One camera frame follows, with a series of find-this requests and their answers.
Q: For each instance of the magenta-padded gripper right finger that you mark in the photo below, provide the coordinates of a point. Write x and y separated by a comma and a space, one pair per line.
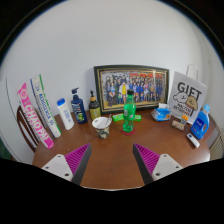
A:
146, 158

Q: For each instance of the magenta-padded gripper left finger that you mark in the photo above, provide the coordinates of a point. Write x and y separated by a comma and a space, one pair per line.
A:
77, 158

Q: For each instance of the green plastic drink bottle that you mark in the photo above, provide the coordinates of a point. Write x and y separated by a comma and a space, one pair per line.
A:
129, 113

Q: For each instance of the floral patterned paper cup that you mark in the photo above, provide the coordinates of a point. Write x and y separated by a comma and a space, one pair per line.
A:
101, 130

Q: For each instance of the white bottle blue cap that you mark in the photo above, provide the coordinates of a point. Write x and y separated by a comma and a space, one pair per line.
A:
66, 116

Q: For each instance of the small tan box orange tags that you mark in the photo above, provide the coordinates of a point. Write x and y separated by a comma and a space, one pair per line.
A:
178, 125

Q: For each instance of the blue tissue pack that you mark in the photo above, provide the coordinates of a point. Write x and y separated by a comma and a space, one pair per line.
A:
161, 114

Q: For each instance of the dark blue pump bottle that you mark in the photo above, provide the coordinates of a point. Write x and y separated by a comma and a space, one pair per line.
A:
79, 111

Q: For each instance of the metal spoon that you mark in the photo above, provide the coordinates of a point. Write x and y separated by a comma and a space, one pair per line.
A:
108, 120

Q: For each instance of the small white remote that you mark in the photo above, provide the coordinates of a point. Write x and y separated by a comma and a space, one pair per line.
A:
193, 140

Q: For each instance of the pink shuttlecock tube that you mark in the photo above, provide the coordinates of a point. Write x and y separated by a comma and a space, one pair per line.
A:
33, 116

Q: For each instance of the blue detergent bottle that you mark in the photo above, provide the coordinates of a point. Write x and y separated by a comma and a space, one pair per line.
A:
200, 125

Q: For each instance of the white radiator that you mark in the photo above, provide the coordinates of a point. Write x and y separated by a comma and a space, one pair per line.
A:
218, 145

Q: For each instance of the green crate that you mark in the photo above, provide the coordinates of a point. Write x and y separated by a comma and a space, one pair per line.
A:
3, 150

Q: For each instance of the white paper gift bag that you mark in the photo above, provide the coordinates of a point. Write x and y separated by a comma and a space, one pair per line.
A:
186, 95

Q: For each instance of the framed group photo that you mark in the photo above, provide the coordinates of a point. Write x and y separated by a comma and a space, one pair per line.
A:
115, 86

